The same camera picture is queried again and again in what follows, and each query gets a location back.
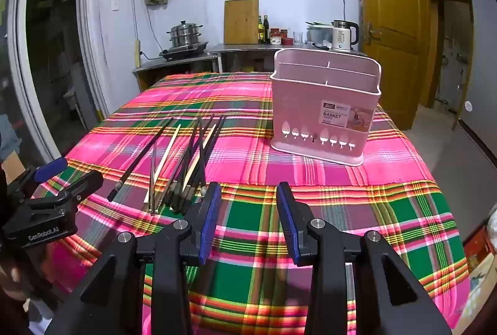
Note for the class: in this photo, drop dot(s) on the red cardboard box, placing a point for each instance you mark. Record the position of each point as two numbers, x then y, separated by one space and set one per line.
479 247

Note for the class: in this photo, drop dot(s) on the clear glass cup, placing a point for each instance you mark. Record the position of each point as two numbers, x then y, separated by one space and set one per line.
298 38

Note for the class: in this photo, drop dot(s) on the slim black chopstick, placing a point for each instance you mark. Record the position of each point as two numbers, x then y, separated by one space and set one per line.
143 155

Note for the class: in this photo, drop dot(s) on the yellow wooden door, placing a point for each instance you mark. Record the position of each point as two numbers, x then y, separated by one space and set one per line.
392 9

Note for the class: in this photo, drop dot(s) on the grey cooking pot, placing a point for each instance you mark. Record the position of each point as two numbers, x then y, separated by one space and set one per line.
318 34

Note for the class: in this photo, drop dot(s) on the wooden cutting board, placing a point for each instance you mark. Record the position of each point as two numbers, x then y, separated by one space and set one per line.
240 22

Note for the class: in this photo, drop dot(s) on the white wall switch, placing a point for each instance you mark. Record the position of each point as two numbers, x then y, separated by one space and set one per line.
114 4

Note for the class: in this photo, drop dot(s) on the dark oil bottle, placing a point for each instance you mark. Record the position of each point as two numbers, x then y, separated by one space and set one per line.
266 30

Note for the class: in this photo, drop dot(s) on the steel steamer pot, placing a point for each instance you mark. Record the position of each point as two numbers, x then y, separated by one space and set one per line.
185 34

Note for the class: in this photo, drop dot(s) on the white-framed glass door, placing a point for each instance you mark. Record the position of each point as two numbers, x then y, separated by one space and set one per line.
23 47

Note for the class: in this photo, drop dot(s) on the pink green plaid tablecloth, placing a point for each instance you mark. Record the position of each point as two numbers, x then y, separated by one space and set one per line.
252 164

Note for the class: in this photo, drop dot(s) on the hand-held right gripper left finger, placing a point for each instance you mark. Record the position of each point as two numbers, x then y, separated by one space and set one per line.
207 226

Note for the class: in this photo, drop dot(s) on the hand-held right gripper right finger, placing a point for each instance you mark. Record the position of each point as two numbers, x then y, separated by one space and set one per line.
289 226

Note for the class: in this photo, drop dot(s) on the yellowish power strip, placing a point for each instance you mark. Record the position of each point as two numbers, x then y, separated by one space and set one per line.
136 53

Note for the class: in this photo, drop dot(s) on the steel counter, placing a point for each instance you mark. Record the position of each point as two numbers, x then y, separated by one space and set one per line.
248 47

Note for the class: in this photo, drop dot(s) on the black induction stove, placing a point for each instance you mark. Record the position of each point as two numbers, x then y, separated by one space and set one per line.
182 51

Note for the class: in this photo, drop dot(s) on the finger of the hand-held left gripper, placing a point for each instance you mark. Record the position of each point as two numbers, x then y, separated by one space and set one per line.
83 183
50 169

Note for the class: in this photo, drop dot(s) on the red lidded jar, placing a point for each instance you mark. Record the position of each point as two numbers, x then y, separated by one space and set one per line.
284 33
275 37

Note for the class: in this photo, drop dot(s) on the grey panel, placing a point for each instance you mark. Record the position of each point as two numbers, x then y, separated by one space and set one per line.
481 67

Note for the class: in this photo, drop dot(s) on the thin grey chopstick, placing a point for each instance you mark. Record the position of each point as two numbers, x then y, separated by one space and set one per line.
152 179

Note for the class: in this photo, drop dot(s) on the beige wooden chopstick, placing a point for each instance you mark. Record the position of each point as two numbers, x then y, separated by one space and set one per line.
163 164
190 174

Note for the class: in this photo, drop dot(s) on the bunch of black chopsticks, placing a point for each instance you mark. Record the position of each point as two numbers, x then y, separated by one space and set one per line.
202 148

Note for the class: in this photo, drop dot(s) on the pink plastic utensil basket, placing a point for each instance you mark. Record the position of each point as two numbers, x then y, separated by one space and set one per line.
306 106

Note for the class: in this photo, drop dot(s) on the low metal stand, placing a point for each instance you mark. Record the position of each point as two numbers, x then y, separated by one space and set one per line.
174 63

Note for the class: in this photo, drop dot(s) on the white electric kettle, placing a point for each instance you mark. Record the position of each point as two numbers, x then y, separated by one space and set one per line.
341 38

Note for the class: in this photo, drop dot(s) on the small red container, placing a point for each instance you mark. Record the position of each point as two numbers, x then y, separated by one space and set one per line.
287 41

